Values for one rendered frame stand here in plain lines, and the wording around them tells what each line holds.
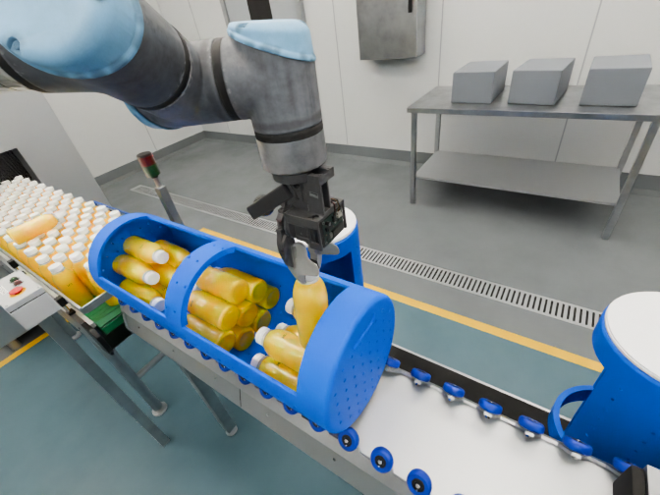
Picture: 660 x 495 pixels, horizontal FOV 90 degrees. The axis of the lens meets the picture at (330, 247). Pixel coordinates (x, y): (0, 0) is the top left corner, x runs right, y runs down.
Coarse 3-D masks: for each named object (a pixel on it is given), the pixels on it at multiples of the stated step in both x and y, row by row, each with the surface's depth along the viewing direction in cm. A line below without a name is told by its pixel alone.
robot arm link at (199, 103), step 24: (192, 48) 35; (216, 48) 36; (192, 72) 34; (216, 72) 36; (192, 96) 36; (216, 96) 37; (144, 120) 39; (168, 120) 39; (192, 120) 40; (216, 120) 40
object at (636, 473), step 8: (624, 472) 50; (632, 472) 48; (640, 472) 48; (648, 472) 47; (656, 472) 47; (616, 480) 52; (624, 480) 49; (632, 480) 47; (640, 480) 47; (648, 480) 46; (656, 480) 46; (616, 488) 51; (624, 488) 49; (632, 488) 46; (640, 488) 46; (648, 488) 46; (656, 488) 46
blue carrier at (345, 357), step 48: (96, 240) 97; (192, 240) 111; (192, 288) 76; (288, 288) 93; (336, 288) 80; (192, 336) 74; (336, 336) 56; (384, 336) 71; (336, 384) 56; (336, 432) 62
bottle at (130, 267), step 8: (120, 256) 103; (128, 256) 103; (112, 264) 103; (120, 264) 101; (128, 264) 99; (136, 264) 98; (144, 264) 99; (120, 272) 101; (128, 272) 98; (136, 272) 96; (144, 272) 97; (136, 280) 97
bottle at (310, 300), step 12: (300, 288) 59; (312, 288) 58; (324, 288) 60; (300, 300) 59; (312, 300) 59; (324, 300) 60; (300, 312) 61; (312, 312) 60; (300, 324) 62; (312, 324) 61; (300, 336) 65
